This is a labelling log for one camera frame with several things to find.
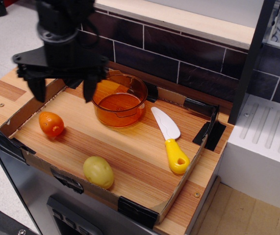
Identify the toy knife yellow handle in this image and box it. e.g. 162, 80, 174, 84
151, 107, 190, 174

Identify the grey oven front panel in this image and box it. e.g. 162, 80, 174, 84
47, 196, 132, 235

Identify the dark vertical post right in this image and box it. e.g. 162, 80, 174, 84
228, 0, 275, 125

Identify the cardboard fence with black tape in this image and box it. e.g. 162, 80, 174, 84
0, 70, 233, 235

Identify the white toy sink drainer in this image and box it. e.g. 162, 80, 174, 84
218, 95, 280, 208

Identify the transparent orange plastic pot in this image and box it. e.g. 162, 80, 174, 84
92, 70, 148, 128

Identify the yellow toy potato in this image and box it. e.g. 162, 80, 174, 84
83, 156, 114, 189

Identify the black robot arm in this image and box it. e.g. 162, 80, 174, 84
12, 0, 108, 102

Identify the orange toy carrot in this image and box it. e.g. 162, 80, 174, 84
39, 112, 64, 137

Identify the light wooden shelf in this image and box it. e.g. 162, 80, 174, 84
95, 0, 255, 49

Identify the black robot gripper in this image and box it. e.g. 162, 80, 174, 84
12, 24, 108, 103

